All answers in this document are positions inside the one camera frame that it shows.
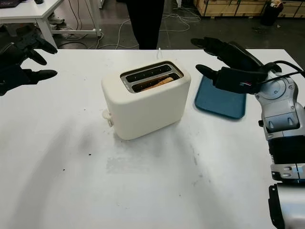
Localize white office desk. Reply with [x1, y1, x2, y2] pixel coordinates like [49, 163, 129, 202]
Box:
[0, 0, 103, 50]

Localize browned toast slice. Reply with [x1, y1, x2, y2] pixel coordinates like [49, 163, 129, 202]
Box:
[139, 76, 174, 93]

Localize white sneaker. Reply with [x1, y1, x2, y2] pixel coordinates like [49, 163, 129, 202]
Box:
[49, 13, 65, 24]

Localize cream toaster lever knob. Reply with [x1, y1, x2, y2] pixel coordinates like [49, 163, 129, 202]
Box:
[102, 110, 113, 127]

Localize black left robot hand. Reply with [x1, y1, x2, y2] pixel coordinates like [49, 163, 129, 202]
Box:
[0, 26, 59, 84]

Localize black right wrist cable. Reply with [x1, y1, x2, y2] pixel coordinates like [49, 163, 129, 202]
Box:
[258, 60, 305, 85]

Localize wooden crates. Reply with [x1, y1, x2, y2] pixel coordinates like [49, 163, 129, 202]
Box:
[193, 0, 305, 18]

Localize cream white toaster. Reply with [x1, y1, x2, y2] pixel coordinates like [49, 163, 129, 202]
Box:
[101, 61, 192, 141]

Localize dark keyboard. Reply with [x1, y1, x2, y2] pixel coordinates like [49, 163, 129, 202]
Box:
[0, 0, 20, 7]

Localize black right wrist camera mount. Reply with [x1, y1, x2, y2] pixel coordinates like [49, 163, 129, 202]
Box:
[213, 66, 268, 95]

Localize person in black trousers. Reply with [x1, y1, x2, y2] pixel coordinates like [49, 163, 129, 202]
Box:
[125, 0, 165, 50]

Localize white floor cable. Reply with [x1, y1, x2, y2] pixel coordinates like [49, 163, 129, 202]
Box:
[116, 13, 202, 50]

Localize blue plastic tray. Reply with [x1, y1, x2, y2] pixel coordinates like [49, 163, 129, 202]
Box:
[194, 71, 247, 119]

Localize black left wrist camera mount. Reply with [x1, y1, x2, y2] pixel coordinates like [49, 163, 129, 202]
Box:
[0, 68, 33, 96]

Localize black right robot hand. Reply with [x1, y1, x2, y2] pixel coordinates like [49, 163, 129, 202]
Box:
[190, 37, 265, 83]

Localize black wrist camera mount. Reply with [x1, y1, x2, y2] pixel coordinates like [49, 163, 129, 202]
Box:
[213, 66, 268, 95]
[0, 68, 33, 96]

